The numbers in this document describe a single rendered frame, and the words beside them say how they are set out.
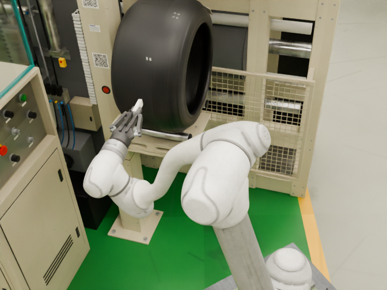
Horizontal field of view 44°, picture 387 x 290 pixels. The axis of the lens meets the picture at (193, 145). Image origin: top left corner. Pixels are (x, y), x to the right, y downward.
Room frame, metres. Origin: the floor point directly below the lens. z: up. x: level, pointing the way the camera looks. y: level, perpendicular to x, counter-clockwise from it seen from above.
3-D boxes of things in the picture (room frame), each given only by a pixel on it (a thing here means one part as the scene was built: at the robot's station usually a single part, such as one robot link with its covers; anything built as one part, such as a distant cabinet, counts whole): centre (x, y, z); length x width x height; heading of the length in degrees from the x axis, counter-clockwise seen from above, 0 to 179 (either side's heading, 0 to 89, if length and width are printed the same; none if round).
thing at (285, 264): (0.93, -0.30, 0.90); 0.18 x 0.16 x 0.22; 154
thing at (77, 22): (1.95, 0.47, 1.19); 0.05 x 0.04 x 0.48; 161
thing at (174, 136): (1.75, 0.18, 0.90); 0.35 x 0.05 x 0.05; 71
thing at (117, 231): (1.95, 0.38, 0.01); 0.27 x 0.27 x 0.02; 71
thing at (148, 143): (1.76, 0.18, 0.83); 0.36 x 0.09 x 0.06; 71
